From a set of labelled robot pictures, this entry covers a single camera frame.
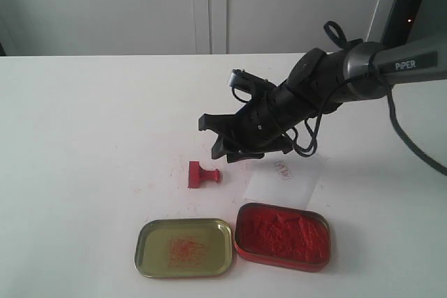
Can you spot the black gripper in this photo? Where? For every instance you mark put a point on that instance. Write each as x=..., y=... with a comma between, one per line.
x=286, y=119

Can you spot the red rubber stamp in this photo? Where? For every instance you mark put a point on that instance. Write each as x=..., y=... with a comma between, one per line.
x=198, y=175

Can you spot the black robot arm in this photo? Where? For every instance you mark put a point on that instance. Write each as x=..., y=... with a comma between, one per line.
x=368, y=70

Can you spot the red ink pad tin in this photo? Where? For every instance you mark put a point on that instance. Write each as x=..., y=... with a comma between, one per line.
x=282, y=237

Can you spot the white paper sheet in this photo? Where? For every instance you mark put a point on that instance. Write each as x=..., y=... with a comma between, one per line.
x=285, y=182

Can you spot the gold tin lid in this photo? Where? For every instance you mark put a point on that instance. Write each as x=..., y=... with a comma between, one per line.
x=184, y=248

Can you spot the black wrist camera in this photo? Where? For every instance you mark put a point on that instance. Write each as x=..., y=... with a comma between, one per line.
x=250, y=84

